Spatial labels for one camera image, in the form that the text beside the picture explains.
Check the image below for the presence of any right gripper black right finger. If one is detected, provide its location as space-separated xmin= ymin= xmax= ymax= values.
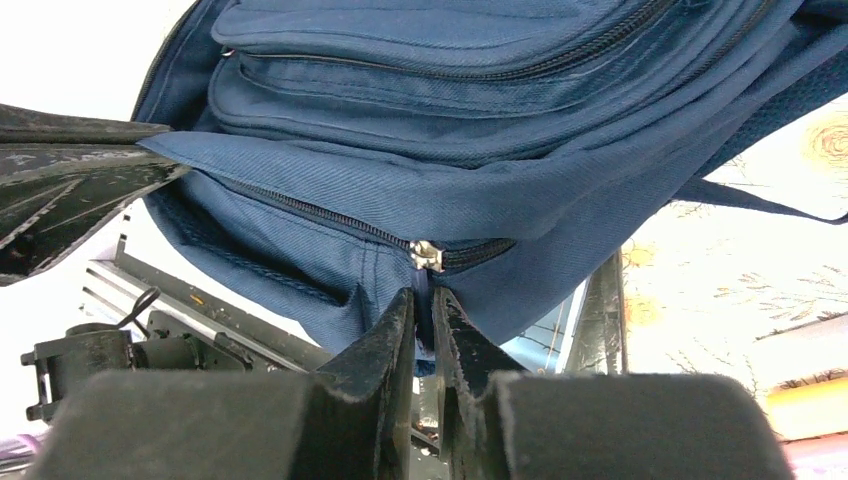
xmin=432 ymin=287 xmax=792 ymax=479

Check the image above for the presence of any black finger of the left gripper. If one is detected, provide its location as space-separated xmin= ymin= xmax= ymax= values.
xmin=1 ymin=105 xmax=189 ymax=286

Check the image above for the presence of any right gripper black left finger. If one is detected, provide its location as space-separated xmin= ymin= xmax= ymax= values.
xmin=27 ymin=289 xmax=415 ymax=479

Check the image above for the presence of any navy blue student backpack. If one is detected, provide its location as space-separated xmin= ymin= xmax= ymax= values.
xmin=133 ymin=1 xmax=847 ymax=353

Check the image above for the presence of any dark blue hardcover book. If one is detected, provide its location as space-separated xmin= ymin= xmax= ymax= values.
xmin=501 ymin=279 xmax=588 ymax=374

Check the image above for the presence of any yellow orange highlighter pen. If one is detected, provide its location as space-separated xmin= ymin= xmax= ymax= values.
xmin=764 ymin=378 xmax=847 ymax=441

